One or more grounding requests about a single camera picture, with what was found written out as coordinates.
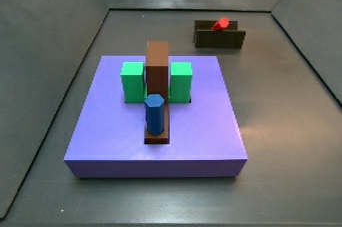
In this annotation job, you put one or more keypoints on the red peg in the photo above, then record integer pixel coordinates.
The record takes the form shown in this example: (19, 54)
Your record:
(221, 24)

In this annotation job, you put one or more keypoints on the purple base board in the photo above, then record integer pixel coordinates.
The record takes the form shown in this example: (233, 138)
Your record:
(107, 147)

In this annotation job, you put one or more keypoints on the black angled holder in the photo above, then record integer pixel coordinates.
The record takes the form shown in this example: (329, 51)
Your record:
(226, 39)

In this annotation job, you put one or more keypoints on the right green block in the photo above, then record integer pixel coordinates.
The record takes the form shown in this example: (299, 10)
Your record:
(180, 80)

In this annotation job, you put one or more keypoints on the green block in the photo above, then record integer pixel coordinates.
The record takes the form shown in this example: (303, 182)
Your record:
(180, 80)
(132, 81)

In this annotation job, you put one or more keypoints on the brown upright block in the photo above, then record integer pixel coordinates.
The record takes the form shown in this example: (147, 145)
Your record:
(156, 85)

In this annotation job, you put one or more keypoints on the left green block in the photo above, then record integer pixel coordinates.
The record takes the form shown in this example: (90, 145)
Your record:
(132, 81)

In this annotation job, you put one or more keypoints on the blue hexagonal peg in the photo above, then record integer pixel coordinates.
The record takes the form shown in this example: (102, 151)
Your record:
(154, 105)

